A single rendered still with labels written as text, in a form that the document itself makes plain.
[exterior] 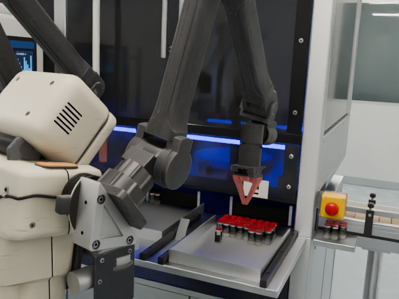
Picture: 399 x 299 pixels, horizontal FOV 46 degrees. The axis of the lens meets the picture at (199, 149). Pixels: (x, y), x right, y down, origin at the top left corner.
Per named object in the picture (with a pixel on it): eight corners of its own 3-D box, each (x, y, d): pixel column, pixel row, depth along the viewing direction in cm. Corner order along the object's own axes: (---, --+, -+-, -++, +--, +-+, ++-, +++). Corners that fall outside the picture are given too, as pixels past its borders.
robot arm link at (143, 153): (115, 162, 82) (138, 173, 79) (150, 125, 87) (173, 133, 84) (130, 194, 88) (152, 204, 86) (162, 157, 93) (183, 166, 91)
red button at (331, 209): (325, 212, 147) (326, 200, 146) (338, 214, 145) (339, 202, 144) (323, 215, 143) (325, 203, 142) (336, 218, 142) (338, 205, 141)
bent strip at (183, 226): (180, 235, 147) (181, 218, 146) (189, 237, 146) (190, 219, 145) (159, 251, 135) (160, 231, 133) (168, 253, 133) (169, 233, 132)
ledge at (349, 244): (319, 231, 162) (319, 226, 162) (358, 238, 158) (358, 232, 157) (312, 244, 150) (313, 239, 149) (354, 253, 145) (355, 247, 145)
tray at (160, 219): (142, 200, 181) (142, 192, 181) (203, 212, 172) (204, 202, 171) (89, 227, 151) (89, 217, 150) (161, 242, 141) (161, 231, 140)
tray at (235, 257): (214, 224, 159) (214, 215, 158) (289, 239, 149) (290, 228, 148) (168, 261, 128) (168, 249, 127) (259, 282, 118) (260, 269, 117)
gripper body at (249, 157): (265, 172, 121) (268, 145, 121) (255, 175, 112) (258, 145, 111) (241, 169, 123) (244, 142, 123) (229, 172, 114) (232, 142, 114)
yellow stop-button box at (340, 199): (322, 210, 153) (325, 189, 152) (345, 214, 151) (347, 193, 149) (319, 217, 146) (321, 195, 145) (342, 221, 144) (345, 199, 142)
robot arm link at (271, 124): (243, 92, 116) (274, 101, 112) (262, 97, 126) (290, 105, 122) (230, 138, 118) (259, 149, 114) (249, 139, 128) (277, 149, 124)
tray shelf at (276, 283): (130, 203, 184) (130, 199, 183) (310, 235, 158) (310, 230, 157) (48, 244, 140) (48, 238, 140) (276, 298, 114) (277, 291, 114)
